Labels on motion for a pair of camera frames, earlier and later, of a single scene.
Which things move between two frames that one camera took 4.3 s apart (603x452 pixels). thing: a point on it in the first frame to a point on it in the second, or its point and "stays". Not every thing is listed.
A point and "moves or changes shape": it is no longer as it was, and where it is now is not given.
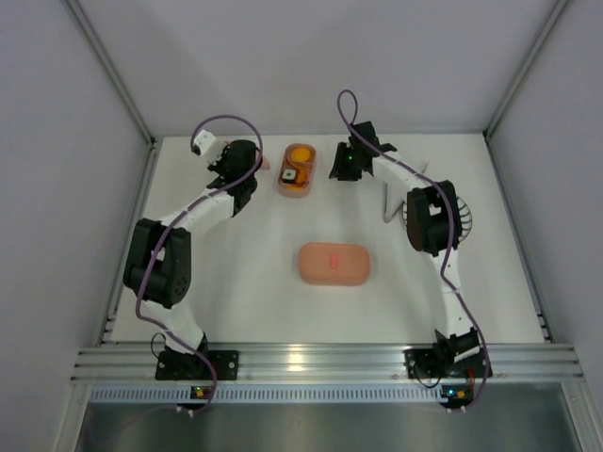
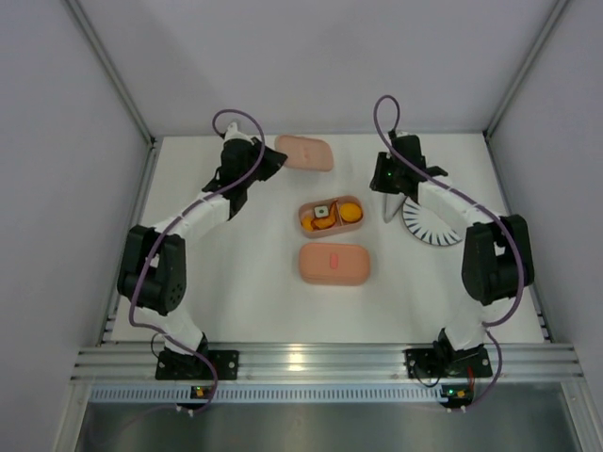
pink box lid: x=325 y=263 stays
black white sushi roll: x=288 y=176 to x=321 y=211
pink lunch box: x=298 y=169 to x=322 y=217
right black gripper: x=340 y=163 to x=398 y=189
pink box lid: x=266 y=163 moves or changes shape
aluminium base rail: x=330 y=364 stays
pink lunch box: x=334 y=276 stays
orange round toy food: x=301 y=154 to x=350 y=212
